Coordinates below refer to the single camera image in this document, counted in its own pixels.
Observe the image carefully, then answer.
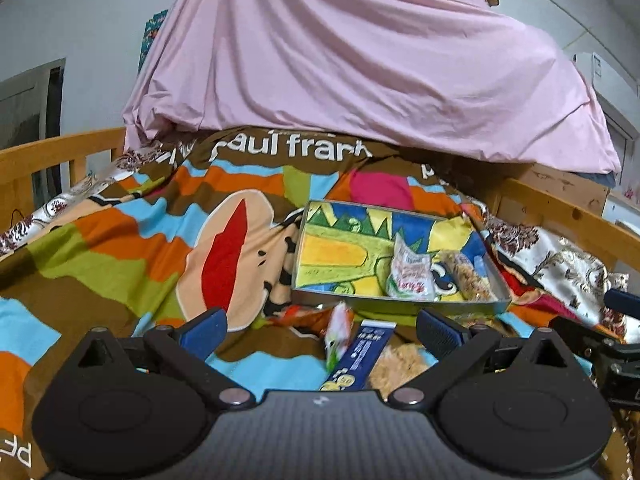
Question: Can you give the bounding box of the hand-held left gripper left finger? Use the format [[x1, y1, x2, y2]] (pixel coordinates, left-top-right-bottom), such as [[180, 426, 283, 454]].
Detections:
[[65, 307, 256, 408]]

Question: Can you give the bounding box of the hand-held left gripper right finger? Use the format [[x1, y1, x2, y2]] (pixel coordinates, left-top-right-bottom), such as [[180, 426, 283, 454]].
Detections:
[[387, 308, 583, 408]]

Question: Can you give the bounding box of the teal floral cloth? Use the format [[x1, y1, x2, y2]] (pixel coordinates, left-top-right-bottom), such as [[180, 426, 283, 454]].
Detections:
[[137, 8, 168, 76]]

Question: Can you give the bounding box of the blue snack packet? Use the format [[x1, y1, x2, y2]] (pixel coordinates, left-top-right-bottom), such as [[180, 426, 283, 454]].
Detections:
[[318, 321, 398, 393]]

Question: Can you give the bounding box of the pink bed sheet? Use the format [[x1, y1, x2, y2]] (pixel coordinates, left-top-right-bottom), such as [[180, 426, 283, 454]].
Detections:
[[122, 0, 623, 176]]

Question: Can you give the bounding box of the wooden bed frame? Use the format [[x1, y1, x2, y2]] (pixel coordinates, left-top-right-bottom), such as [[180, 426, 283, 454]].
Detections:
[[0, 127, 640, 286]]

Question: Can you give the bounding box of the orange snack bag red label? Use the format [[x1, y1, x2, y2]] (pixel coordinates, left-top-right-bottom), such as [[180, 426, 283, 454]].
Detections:
[[267, 305, 333, 338]]

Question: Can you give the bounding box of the colourful printed blanket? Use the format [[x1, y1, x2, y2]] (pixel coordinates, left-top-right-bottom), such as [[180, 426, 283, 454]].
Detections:
[[0, 127, 640, 480]]

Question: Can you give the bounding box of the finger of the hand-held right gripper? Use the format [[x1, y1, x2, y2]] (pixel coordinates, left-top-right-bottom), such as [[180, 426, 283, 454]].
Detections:
[[606, 290, 640, 318], [550, 316, 640, 361]]

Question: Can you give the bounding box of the brown fluffy snack packet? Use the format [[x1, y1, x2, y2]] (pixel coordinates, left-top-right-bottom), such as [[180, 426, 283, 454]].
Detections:
[[367, 342, 436, 393]]

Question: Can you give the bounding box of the grey door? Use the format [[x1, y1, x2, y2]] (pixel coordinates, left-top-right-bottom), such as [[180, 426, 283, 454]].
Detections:
[[0, 58, 67, 196]]

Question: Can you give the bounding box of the white air conditioner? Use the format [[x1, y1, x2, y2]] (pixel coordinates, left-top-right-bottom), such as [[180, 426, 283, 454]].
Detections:
[[572, 51, 640, 106]]

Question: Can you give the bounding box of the colourful patterned tray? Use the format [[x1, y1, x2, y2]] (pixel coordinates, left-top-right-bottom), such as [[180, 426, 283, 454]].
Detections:
[[290, 199, 513, 317]]

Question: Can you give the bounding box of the green white red packet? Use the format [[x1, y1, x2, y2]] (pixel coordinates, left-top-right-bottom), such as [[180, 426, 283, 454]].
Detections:
[[322, 301, 356, 368]]

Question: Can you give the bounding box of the clear nut bar packet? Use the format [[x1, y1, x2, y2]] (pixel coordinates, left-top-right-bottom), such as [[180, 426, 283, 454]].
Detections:
[[440, 250, 496, 303]]

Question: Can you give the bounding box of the white green snack packet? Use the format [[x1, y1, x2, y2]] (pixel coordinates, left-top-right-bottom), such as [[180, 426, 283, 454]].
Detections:
[[385, 232, 436, 302]]

